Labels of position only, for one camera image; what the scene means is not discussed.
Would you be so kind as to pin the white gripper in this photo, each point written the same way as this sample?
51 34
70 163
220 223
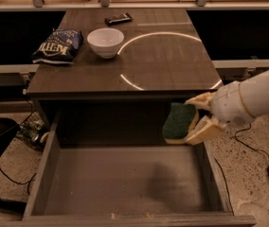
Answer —
227 102

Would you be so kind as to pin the green and yellow sponge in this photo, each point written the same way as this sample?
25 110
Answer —
181 120

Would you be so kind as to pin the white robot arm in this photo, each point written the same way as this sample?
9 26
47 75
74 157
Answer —
255 95

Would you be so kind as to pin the open grey top drawer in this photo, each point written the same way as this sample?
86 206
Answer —
94 176

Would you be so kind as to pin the grey wooden drawer cabinet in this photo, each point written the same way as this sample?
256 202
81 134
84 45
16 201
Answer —
126 100

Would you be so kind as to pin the white ceramic bowl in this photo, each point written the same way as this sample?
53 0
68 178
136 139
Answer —
105 42

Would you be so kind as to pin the dark snack bar wrapper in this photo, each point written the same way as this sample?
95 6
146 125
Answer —
118 19

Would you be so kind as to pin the blue kettle chips bag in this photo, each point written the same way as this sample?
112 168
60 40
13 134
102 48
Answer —
61 47

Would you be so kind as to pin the green cans in basket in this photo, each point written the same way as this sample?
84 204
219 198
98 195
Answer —
34 131

